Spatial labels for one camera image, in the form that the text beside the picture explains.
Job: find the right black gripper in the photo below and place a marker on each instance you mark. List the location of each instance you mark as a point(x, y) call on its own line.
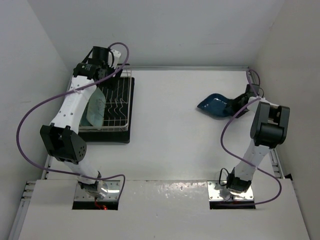
point(233, 104)

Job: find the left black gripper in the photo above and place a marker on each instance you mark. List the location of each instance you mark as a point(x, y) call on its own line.
point(110, 84)

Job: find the dark blue leaf dish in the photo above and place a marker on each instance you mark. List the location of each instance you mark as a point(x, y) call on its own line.
point(213, 105)

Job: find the light green plate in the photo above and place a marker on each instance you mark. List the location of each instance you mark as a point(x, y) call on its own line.
point(84, 121)
point(96, 108)

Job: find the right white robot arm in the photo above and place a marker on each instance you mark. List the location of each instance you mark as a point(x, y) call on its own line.
point(268, 130)

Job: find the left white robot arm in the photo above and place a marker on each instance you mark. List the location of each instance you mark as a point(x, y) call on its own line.
point(61, 138)

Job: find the black drainer tray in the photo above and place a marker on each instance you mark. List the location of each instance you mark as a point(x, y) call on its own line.
point(111, 137)

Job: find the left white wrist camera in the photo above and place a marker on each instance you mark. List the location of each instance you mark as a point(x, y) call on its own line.
point(114, 58)

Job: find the white wire dish rack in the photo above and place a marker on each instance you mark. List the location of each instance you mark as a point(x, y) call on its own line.
point(117, 109)

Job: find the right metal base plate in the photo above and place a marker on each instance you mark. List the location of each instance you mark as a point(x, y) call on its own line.
point(218, 193)

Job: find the metal base plate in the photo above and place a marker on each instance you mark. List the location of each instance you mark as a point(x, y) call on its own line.
point(109, 191)
point(218, 193)

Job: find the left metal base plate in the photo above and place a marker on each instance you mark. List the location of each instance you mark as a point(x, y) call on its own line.
point(109, 191)

